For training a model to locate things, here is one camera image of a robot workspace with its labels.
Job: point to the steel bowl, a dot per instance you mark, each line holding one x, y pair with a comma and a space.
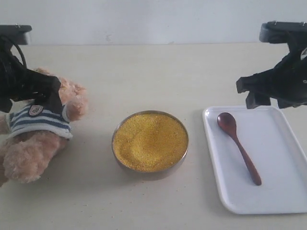
149, 146

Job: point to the dark red wooden spoon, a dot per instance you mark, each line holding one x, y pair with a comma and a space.
227, 123

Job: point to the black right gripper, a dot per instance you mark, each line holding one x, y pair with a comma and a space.
286, 82

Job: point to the yellow millet grain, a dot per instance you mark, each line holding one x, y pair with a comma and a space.
149, 141

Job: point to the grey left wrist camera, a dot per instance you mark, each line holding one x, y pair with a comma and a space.
18, 33

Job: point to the beige teddy bear striped sweater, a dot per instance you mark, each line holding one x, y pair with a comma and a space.
35, 134

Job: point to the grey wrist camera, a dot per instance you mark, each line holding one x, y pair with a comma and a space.
276, 32
18, 33

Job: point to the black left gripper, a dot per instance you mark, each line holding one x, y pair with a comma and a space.
18, 83

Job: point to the white rectangular plastic tray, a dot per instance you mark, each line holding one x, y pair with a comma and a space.
272, 146

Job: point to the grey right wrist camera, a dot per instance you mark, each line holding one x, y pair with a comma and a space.
276, 32

